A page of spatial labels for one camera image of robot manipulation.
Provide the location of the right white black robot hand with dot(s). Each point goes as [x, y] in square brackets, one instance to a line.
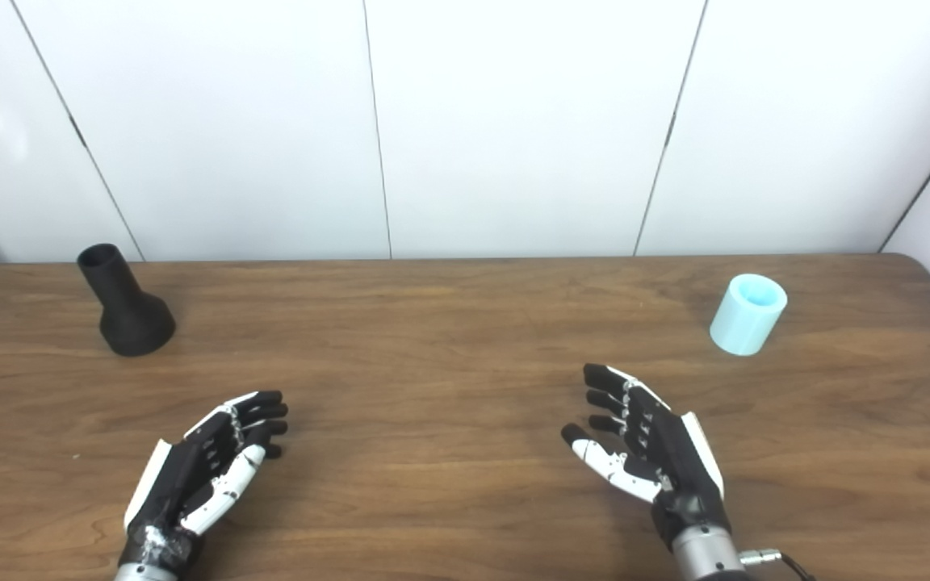
[671, 460]

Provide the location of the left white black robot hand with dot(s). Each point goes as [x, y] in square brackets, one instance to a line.
[182, 476]

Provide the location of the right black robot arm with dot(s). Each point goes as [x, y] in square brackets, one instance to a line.
[705, 557]

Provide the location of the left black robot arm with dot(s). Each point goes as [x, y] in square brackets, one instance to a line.
[146, 573]

